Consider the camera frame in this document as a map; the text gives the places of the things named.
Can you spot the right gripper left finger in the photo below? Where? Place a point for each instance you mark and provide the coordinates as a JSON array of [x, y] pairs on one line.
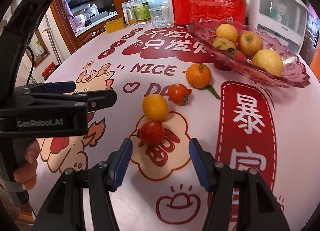
[[75, 191]]

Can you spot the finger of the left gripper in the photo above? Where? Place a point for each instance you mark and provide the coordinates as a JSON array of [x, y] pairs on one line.
[[91, 101], [47, 88]]

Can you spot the small yellow kumquat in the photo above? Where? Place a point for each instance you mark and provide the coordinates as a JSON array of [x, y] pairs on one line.
[[155, 107]]

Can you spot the small red tomato fruit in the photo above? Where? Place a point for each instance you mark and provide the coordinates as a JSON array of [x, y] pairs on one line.
[[151, 133]]

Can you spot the orange tangerine with leaf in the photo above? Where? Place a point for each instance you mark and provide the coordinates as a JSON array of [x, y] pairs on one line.
[[199, 76]]

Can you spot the spotted yellow banana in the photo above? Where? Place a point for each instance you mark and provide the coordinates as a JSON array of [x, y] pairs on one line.
[[225, 45]]

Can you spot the yellow pear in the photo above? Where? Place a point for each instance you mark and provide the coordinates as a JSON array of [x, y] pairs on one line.
[[269, 60]]

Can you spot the yellow striped round fruit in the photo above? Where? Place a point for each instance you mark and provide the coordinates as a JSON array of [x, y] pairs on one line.
[[227, 31]]

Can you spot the large red apple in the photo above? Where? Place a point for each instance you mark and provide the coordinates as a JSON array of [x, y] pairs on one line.
[[250, 43]]

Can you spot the person's left hand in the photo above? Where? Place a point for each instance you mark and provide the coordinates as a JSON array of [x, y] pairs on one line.
[[26, 174]]

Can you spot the yellow box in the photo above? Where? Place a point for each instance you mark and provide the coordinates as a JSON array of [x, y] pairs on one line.
[[114, 25]]

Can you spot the small metal can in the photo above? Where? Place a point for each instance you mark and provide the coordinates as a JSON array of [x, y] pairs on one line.
[[131, 14]]

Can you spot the white carton box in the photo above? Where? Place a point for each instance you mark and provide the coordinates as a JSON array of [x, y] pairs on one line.
[[125, 6]]

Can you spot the glass bottle green label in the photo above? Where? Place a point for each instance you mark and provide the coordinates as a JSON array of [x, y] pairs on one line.
[[142, 11]]

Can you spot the clear drinking glass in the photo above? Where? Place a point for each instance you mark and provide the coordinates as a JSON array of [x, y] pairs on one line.
[[160, 17]]

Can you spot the white plastic bottle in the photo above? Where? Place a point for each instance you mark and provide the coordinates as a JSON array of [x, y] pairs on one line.
[[166, 6]]

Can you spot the pink glass fruit bowl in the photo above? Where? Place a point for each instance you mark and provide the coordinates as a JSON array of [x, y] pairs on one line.
[[293, 74]]

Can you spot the white countertop cup cabinet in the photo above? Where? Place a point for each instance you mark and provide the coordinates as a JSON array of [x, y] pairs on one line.
[[283, 19]]

